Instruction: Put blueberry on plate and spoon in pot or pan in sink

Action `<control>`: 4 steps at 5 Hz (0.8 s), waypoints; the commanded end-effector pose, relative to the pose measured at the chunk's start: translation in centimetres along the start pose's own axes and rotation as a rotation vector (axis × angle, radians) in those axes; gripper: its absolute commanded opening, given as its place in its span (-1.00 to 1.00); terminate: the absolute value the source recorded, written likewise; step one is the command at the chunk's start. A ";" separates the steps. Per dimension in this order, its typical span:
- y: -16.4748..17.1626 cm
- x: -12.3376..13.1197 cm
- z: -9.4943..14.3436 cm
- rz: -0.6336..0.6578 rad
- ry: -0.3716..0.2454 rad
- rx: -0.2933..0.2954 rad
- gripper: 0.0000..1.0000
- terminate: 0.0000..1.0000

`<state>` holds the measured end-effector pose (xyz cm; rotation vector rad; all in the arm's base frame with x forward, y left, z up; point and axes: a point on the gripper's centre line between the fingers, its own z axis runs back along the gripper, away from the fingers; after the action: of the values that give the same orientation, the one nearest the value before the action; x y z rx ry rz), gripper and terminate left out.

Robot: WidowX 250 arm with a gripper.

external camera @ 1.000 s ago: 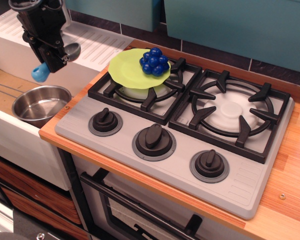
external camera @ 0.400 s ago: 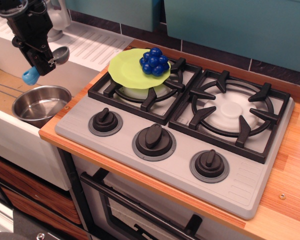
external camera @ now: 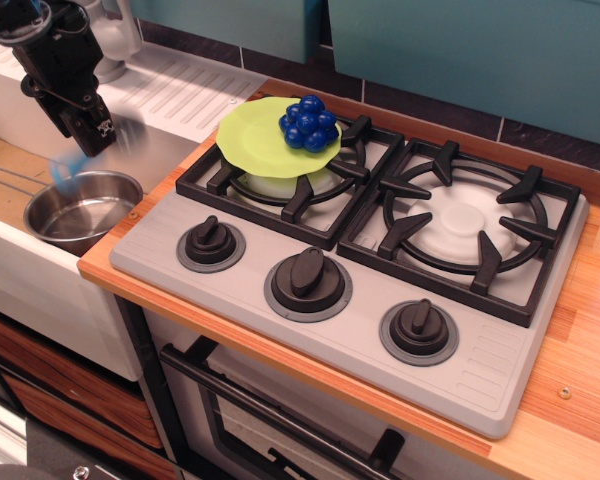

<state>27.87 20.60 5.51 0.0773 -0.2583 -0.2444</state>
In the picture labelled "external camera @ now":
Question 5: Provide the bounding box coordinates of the stainless steel pot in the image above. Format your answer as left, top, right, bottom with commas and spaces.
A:
0, 168, 144, 257

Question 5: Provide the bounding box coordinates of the black stove knob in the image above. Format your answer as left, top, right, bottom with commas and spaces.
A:
379, 299, 459, 367
176, 215, 246, 274
264, 247, 353, 323

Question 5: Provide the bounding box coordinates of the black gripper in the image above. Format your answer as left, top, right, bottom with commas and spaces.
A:
13, 9, 116, 158

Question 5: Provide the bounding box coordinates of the black left burner grate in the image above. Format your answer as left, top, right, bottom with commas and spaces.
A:
176, 115, 406, 250

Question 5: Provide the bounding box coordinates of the black right burner grate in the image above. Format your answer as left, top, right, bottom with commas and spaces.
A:
337, 139, 588, 327

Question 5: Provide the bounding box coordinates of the grey spoon with blue handle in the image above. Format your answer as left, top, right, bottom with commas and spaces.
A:
49, 114, 148, 195

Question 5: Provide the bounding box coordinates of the grey toy faucet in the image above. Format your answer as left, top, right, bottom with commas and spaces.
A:
78, 0, 142, 84

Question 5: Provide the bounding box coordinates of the black left stove knob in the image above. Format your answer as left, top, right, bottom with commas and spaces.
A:
176, 215, 246, 274

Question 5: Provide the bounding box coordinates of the white burner cap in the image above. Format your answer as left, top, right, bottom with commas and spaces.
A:
231, 157, 370, 206
406, 183, 529, 265

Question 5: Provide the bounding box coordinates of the white left burner cap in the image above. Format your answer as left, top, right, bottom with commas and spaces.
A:
231, 157, 370, 206

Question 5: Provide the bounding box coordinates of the blue toy blueberry cluster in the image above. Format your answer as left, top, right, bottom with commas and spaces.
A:
278, 95, 340, 153

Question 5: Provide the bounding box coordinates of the light green plate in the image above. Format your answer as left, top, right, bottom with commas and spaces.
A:
216, 97, 342, 178

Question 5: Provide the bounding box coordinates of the grey toy stove top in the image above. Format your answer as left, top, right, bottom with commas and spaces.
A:
110, 116, 589, 438

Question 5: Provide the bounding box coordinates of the wooden drawer front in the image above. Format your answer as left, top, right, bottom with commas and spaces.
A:
0, 314, 178, 479

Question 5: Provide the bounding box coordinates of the white right burner cap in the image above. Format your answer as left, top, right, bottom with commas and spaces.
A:
406, 183, 529, 265

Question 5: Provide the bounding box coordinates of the black right stove knob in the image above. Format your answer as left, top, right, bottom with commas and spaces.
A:
379, 299, 459, 367

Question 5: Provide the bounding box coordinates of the black burner grate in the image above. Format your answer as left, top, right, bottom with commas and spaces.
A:
337, 139, 588, 327
176, 115, 406, 250

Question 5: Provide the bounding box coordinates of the black oven door handle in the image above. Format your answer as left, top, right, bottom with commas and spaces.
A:
159, 345, 405, 479

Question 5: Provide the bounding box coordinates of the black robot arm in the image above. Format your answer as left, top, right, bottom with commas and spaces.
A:
0, 0, 116, 157

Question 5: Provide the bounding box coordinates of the black middle stove knob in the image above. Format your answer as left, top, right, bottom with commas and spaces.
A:
264, 247, 353, 323

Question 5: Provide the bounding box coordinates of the toy oven door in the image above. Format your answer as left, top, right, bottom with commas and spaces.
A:
145, 312, 496, 479

